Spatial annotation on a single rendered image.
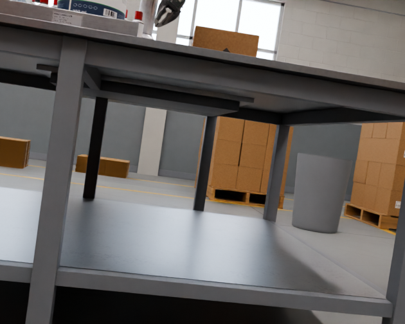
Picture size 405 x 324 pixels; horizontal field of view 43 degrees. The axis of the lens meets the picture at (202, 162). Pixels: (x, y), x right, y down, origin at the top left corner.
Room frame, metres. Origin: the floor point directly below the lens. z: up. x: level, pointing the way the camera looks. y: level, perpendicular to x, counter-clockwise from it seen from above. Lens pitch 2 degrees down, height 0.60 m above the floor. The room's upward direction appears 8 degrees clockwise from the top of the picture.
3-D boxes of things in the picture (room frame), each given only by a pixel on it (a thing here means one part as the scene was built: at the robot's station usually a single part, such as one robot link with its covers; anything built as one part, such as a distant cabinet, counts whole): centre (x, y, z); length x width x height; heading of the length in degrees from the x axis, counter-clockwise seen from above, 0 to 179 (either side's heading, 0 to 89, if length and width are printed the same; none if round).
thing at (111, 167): (6.61, 1.27, 0.10); 0.64 x 0.52 x 0.20; 95
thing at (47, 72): (2.55, 0.33, 0.81); 0.90 x 0.90 x 0.04; 8
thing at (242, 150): (5.98, -0.43, 0.45); 1.20 x 0.83 x 0.89; 9
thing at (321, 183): (4.30, -1.02, 0.31); 0.46 x 0.46 x 0.62
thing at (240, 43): (2.47, -0.02, 0.99); 0.30 x 0.24 x 0.27; 94
